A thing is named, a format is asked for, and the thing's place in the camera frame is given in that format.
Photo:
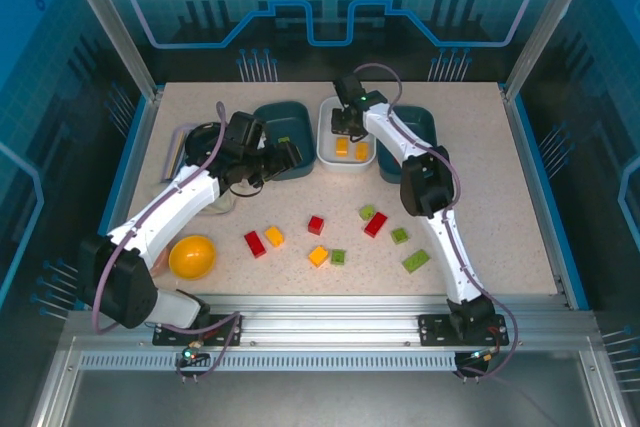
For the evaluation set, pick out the long lime lego brick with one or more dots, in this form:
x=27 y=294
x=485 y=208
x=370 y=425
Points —
x=285 y=139
x=416 y=261

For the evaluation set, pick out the curved yellow lego brick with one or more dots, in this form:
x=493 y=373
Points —
x=361 y=151

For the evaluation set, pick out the large yellow lego brick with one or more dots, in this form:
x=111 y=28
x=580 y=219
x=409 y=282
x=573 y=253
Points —
x=342 y=147

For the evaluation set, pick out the small red lego brick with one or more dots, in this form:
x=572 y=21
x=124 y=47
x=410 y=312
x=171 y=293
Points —
x=315 y=225

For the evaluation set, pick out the long red lego brick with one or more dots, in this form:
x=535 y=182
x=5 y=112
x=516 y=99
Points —
x=255 y=244
x=376 y=225

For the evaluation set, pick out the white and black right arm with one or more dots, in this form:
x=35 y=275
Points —
x=450 y=247

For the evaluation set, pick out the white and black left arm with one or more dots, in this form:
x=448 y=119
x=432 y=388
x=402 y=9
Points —
x=170 y=207

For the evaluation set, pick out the white plastic bin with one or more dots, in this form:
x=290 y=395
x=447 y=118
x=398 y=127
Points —
x=325 y=152

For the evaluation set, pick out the teal plastic bin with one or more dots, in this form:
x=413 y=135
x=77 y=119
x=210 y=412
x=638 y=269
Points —
x=287 y=119
x=422 y=122

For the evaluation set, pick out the grey rectangular tray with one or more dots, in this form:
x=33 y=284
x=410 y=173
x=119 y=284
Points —
x=172 y=157

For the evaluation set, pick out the small lime lego brick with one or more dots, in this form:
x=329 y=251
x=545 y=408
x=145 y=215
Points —
x=367 y=212
x=338 y=257
x=399 y=236

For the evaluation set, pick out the small yellow lego brick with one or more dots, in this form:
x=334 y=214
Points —
x=318 y=256

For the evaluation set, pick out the yellow plastic bowl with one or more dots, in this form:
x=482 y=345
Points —
x=192 y=257

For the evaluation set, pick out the blue table edge strip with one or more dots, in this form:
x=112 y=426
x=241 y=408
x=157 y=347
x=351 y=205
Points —
x=549 y=197
x=120 y=177

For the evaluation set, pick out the aluminium front frame rail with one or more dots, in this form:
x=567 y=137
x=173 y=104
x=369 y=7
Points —
x=325 y=307

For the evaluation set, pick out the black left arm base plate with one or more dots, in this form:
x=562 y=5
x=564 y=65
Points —
x=225 y=334

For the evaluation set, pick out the aluminium frame post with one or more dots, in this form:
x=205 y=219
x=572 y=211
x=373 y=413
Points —
x=545 y=22
x=110 y=22

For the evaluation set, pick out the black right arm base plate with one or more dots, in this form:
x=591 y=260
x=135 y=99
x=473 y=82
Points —
x=432 y=332

